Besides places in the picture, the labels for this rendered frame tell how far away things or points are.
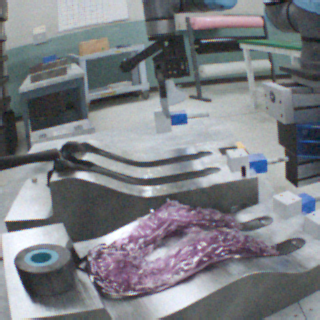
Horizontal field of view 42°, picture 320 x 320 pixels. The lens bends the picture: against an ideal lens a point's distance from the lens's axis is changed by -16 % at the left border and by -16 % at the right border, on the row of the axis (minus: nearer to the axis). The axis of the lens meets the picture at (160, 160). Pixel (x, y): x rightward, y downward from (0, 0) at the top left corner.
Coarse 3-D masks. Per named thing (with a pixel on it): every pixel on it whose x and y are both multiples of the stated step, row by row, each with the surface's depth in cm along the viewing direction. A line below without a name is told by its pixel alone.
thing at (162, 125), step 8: (160, 112) 113; (176, 112) 115; (184, 112) 115; (208, 112) 116; (160, 120) 114; (168, 120) 114; (176, 120) 114; (184, 120) 114; (160, 128) 114; (168, 128) 114
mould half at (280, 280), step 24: (240, 216) 76; (264, 216) 74; (24, 240) 63; (48, 240) 62; (96, 240) 70; (168, 240) 64; (264, 240) 66; (312, 240) 62; (216, 264) 54; (240, 264) 53; (264, 264) 54; (288, 264) 56; (312, 264) 56; (24, 288) 49; (72, 288) 49; (168, 288) 53; (192, 288) 51; (216, 288) 49; (240, 288) 51; (264, 288) 52; (288, 288) 54; (312, 288) 56; (24, 312) 43; (48, 312) 44; (72, 312) 44; (96, 312) 45; (120, 312) 50; (144, 312) 49; (168, 312) 48; (192, 312) 49; (216, 312) 50; (240, 312) 52; (264, 312) 54
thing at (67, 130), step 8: (80, 120) 423; (88, 120) 423; (48, 128) 416; (56, 128) 418; (64, 128) 420; (72, 128) 423; (88, 128) 388; (32, 136) 401; (40, 136) 415; (48, 136) 417; (56, 136) 383; (64, 136) 385; (72, 136) 387; (32, 144) 378
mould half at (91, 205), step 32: (96, 160) 93; (192, 160) 98; (224, 160) 94; (32, 192) 98; (64, 192) 82; (96, 192) 82; (128, 192) 83; (160, 192) 84; (192, 192) 83; (224, 192) 84; (256, 192) 84; (32, 224) 84; (64, 224) 84; (96, 224) 84
